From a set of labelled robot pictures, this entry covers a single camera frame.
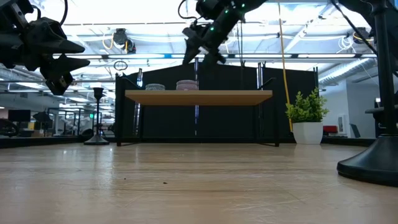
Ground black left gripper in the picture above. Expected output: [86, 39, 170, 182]
[0, 18, 91, 96]

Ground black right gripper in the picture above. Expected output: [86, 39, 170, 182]
[182, 30, 227, 68]

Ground purple candle jar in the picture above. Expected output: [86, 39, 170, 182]
[175, 80, 198, 91]

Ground black knob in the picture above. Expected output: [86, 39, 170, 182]
[336, 0, 398, 188]

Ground long ceiling light strip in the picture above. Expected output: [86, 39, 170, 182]
[52, 53, 379, 60]

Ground black lamp shade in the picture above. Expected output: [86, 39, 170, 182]
[32, 111, 54, 124]

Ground black ceiling-hung device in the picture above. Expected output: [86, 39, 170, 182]
[112, 28, 137, 55]
[352, 27, 371, 45]

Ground black backdrop panel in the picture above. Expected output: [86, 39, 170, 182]
[119, 62, 320, 139]

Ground dark computer monitor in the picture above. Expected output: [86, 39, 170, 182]
[7, 109, 32, 123]

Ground green plant in white pot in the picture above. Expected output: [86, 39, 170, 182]
[285, 88, 330, 146]

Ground red sofa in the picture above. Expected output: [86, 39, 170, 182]
[322, 124, 339, 136]

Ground white framed board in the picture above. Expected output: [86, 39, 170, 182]
[336, 114, 346, 136]

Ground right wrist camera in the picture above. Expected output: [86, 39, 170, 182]
[182, 26, 203, 43]

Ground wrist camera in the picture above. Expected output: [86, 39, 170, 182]
[7, 2, 31, 29]
[182, 26, 203, 43]

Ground black hanging cable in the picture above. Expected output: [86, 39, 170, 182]
[235, 18, 245, 91]

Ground wooden shelf with black frame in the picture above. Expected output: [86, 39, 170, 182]
[114, 73, 280, 147]

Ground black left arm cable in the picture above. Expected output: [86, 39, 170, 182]
[60, 0, 70, 26]

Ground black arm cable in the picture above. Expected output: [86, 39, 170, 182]
[60, 0, 70, 26]
[177, 0, 200, 21]

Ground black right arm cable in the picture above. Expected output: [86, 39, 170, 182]
[177, 0, 200, 21]

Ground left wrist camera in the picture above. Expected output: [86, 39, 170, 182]
[7, 2, 31, 29]

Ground black cable ring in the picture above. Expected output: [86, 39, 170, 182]
[113, 60, 129, 72]

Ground black distant rig frame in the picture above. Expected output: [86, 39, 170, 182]
[46, 106, 104, 136]

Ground yellow hanging cable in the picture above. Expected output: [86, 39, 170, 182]
[277, 0, 295, 133]

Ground black aluminium rig frame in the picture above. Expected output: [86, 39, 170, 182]
[0, 135, 377, 149]

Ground silver ventilation duct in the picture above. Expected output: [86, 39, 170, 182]
[318, 57, 379, 88]

